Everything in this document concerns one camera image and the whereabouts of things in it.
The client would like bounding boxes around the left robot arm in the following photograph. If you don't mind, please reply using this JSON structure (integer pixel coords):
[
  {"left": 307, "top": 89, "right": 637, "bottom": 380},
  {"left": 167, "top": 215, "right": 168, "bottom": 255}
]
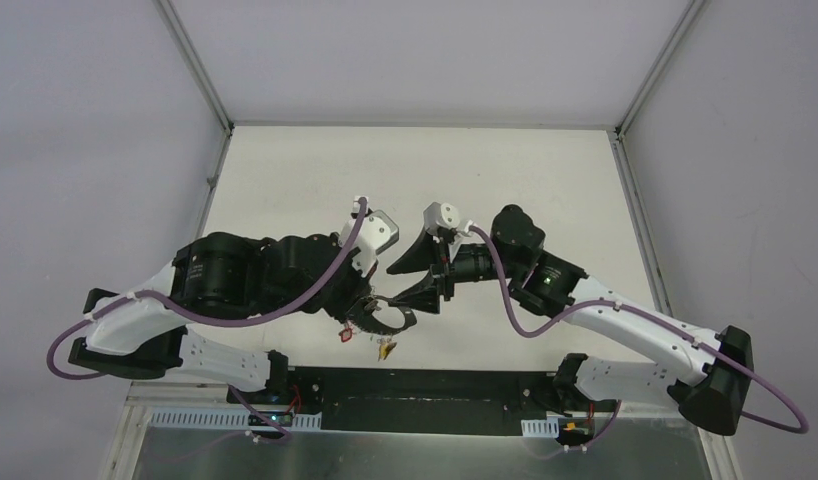
[{"left": 68, "top": 232, "right": 375, "bottom": 405}]

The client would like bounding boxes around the controller board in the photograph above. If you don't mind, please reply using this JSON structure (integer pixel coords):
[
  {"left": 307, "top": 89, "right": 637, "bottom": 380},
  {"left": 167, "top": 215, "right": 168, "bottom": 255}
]
[
  {"left": 248, "top": 411, "right": 294, "bottom": 428},
  {"left": 557, "top": 419, "right": 595, "bottom": 447}
]

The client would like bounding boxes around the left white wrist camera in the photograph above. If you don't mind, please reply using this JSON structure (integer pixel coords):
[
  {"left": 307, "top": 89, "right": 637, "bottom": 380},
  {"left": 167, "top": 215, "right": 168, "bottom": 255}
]
[{"left": 350, "top": 210, "right": 400, "bottom": 277}]

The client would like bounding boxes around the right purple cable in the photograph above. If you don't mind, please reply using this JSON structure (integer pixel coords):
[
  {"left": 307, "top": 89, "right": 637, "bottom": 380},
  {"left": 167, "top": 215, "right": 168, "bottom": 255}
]
[{"left": 463, "top": 221, "right": 810, "bottom": 452}]

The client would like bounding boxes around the aluminium frame rail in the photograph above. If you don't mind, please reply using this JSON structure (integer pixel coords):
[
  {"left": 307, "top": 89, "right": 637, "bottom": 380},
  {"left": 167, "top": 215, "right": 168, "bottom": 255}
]
[{"left": 133, "top": 354, "right": 700, "bottom": 431}]

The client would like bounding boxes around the large keyring with keys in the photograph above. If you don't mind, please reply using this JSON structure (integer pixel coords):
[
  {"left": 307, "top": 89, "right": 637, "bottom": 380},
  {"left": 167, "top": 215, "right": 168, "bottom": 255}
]
[{"left": 338, "top": 295, "right": 418, "bottom": 361}]

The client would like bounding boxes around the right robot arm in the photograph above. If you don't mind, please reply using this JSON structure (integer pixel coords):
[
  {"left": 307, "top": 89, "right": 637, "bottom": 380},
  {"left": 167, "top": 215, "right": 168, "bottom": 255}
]
[{"left": 388, "top": 203, "right": 753, "bottom": 436}]

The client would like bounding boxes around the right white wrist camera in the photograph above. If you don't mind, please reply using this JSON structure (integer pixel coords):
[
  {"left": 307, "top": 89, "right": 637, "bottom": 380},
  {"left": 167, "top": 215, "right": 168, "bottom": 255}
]
[{"left": 423, "top": 202, "right": 461, "bottom": 236}]

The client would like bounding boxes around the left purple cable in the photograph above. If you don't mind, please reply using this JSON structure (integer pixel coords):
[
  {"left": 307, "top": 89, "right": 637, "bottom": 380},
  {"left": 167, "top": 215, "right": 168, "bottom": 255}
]
[{"left": 45, "top": 195, "right": 371, "bottom": 444}]

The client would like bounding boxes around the purple cable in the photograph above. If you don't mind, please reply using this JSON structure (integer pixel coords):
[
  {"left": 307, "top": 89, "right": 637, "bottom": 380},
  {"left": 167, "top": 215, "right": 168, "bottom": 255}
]
[
  {"left": 45, "top": 195, "right": 371, "bottom": 444},
  {"left": 463, "top": 221, "right": 810, "bottom": 452}
]

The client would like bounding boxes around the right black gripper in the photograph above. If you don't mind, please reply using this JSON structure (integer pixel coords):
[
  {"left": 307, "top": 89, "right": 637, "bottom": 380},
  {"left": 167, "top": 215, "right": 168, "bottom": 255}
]
[{"left": 386, "top": 224, "right": 522, "bottom": 314}]

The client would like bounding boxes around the left controller board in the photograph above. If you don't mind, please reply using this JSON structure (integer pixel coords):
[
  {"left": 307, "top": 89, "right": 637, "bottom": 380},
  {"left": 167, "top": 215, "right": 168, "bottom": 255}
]
[{"left": 248, "top": 411, "right": 294, "bottom": 428}]

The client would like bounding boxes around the right controller board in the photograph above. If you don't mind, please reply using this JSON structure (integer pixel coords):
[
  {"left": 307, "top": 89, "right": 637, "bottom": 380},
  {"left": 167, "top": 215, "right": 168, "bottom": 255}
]
[{"left": 557, "top": 419, "right": 595, "bottom": 447}]

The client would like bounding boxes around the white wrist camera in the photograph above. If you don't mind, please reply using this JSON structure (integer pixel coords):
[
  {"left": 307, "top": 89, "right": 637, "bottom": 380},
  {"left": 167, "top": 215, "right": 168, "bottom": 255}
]
[
  {"left": 423, "top": 202, "right": 461, "bottom": 236},
  {"left": 350, "top": 210, "right": 400, "bottom": 277}
]

